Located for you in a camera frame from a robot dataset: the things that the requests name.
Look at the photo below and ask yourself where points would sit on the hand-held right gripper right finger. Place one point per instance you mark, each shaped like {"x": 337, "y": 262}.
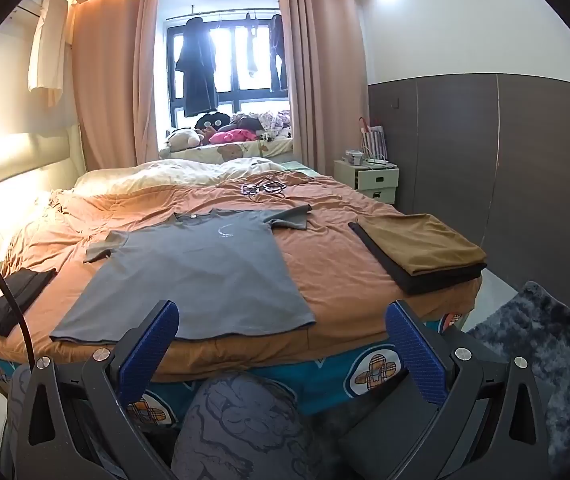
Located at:
{"x": 415, "y": 355}

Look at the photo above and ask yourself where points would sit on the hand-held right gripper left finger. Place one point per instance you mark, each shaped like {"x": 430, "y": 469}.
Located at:
{"x": 150, "y": 352}

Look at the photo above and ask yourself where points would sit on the grey t-shirt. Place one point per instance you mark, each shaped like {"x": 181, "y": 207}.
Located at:
{"x": 190, "y": 270}

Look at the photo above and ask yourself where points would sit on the teal printed bed sheet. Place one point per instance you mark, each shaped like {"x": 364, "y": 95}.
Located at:
{"x": 315, "y": 380}

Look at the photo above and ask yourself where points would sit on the brown folded garment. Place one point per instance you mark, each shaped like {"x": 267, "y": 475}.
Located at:
{"x": 425, "y": 242}

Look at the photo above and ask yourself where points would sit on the orange fleece blanket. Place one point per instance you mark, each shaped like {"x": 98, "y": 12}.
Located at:
{"x": 340, "y": 270}

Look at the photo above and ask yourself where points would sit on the grey fluffy rug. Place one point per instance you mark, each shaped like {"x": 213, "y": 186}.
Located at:
{"x": 530, "y": 325}

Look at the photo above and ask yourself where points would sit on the cream duvet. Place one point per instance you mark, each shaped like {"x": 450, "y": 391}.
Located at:
{"x": 165, "y": 172}

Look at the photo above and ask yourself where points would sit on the pale green nightstand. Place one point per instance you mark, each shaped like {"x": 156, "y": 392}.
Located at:
{"x": 370, "y": 180}

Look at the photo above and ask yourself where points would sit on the white power strip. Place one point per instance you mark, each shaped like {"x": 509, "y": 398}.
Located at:
{"x": 380, "y": 163}

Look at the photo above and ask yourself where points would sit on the white plush bear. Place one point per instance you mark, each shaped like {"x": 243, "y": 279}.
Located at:
{"x": 180, "y": 141}

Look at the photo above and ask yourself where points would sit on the striped gift bag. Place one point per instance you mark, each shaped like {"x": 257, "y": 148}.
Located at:
{"x": 376, "y": 142}

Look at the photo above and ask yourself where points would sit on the plush toys on window seat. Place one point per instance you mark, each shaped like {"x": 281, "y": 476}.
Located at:
{"x": 245, "y": 150}

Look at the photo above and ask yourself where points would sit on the pink plush toy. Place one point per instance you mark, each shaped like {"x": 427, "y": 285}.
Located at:
{"x": 235, "y": 136}

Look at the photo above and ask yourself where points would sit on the cream padded headboard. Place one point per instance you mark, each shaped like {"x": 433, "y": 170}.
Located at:
{"x": 15, "y": 160}

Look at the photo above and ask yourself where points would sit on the black round plush toy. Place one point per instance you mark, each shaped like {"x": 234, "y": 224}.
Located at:
{"x": 212, "y": 121}

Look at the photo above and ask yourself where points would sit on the pink curtain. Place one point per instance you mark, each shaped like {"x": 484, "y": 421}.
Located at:
{"x": 325, "y": 75}
{"x": 110, "y": 75}

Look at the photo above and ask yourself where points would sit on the dark hanging jacket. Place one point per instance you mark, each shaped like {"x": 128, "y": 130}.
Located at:
{"x": 197, "y": 70}

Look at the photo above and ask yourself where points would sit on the black framed window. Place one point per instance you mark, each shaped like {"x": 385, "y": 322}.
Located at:
{"x": 230, "y": 60}

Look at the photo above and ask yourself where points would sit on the grey hanging garment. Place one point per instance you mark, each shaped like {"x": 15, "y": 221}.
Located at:
{"x": 251, "y": 50}

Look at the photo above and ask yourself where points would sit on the dark hanging pants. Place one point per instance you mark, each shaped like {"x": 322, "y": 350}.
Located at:
{"x": 277, "y": 55}

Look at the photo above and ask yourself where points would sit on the white hanging shirt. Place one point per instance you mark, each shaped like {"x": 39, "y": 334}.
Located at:
{"x": 47, "y": 45}

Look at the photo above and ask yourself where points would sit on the black rectangular frame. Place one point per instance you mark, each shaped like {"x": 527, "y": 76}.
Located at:
{"x": 275, "y": 186}
{"x": 249, "y": 189}

